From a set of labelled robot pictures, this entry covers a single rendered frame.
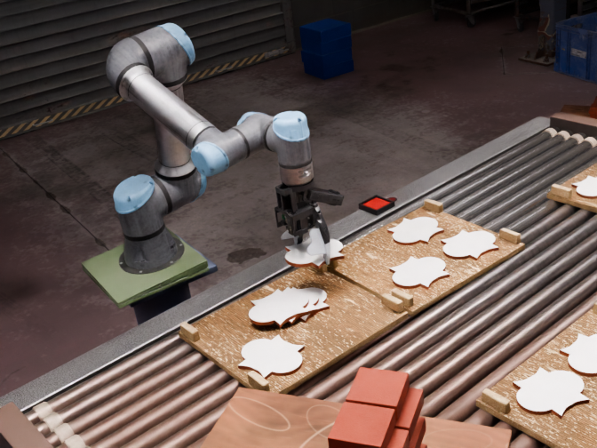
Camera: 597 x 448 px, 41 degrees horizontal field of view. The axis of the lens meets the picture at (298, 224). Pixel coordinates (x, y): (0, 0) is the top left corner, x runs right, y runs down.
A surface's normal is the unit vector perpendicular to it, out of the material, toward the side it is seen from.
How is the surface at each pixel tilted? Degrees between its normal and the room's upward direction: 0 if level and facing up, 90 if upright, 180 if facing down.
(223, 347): 0
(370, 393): 0
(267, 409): 0
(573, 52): 90
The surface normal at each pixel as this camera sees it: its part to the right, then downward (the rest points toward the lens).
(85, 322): -0.11, -0.88
